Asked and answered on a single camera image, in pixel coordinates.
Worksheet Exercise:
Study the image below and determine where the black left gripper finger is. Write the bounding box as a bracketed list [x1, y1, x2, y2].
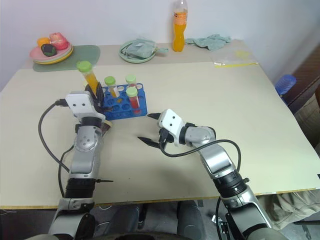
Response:
[84, 83, 97, 100]
[96, 80, 105, 108]

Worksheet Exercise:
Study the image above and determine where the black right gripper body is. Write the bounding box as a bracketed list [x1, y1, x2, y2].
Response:
[157, 127, 175, 145]

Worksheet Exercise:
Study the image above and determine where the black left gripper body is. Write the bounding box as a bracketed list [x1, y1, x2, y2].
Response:
[92, 96, 114, 114]

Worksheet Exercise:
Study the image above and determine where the yellow test tube green cap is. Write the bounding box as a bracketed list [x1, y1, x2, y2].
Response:
[76, 60, 100, 94]
[104, 76, 121, 98]

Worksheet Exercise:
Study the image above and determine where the dark brown test tube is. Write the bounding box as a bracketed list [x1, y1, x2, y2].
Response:
[100, 119, 113, 138]

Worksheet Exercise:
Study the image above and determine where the blue test tube rack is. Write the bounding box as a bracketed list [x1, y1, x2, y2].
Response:
[99, 83, 149, 121]

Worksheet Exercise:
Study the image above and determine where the red test tube green cap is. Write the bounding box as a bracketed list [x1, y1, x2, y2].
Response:
[125, 87, 141, 110]
[125, 74, 139, 90]

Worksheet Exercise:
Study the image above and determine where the green table mat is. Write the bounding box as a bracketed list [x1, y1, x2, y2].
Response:
[32, 44, 102, 74]

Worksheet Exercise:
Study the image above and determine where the stack of pastel plates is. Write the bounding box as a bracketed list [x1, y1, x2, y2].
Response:
[29, 43, 75, 66]

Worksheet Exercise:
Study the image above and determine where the pale green plate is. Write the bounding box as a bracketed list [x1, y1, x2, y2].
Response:
[118, 38, 158, 64]

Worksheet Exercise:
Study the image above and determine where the dark toy fruit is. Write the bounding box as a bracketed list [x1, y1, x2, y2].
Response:
[40, 43, 57, 57]

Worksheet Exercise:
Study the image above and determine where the pink toy fruit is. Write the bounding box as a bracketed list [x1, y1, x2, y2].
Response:
[48, 32, 70, 51]

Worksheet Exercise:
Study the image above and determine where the clear plastic bag with contents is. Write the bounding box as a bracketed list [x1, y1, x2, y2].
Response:
[121, 36, 159, 60]

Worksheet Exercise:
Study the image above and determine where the orange toy fruit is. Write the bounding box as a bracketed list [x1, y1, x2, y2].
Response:
[36, 37, 51, 48]

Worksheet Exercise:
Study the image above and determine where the orange soda bottle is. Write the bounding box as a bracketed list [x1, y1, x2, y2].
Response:
[171, 0, 189, 53]

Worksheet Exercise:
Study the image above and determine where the dark rounded shape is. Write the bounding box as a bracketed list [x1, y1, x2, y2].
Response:
[176, 200, 201, 237]

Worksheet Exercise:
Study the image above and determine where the pale green cloth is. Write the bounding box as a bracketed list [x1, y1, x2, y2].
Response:
[185, 34, 232, 52]

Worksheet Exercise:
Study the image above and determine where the clear zip bag yellow strip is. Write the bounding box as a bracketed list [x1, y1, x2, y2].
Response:
[210, 48, 260, 69]

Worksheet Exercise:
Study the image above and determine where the blue water jug cap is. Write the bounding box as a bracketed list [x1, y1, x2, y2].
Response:
[274, 74, 297, 96]

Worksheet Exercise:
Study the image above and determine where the khaki fabric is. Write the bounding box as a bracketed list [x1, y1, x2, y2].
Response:
[256, 189, 320, 224]

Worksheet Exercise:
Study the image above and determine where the brown wooden furniture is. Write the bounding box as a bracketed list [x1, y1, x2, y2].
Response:
[284, 46, 320, 151]

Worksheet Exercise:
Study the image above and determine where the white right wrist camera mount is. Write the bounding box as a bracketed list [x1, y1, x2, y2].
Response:
[157, 108, 186, 147]

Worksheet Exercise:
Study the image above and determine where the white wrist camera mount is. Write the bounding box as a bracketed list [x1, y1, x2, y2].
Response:
[64, 90, 106, 121]
[157, 108, 186, 147]

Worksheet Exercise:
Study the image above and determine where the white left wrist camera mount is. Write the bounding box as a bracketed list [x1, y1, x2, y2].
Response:
[64, 90, 106, 121]

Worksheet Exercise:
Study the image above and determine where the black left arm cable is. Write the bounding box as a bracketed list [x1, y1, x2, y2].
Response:
[37, 99, 75, 198]

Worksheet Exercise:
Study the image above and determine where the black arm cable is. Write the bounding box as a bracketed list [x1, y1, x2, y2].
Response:
[159, 139, 243, 176]
[37, 99, 75, 198]

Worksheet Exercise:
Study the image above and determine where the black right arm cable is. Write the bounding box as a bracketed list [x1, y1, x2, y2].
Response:
[159, 139, 243, 176]

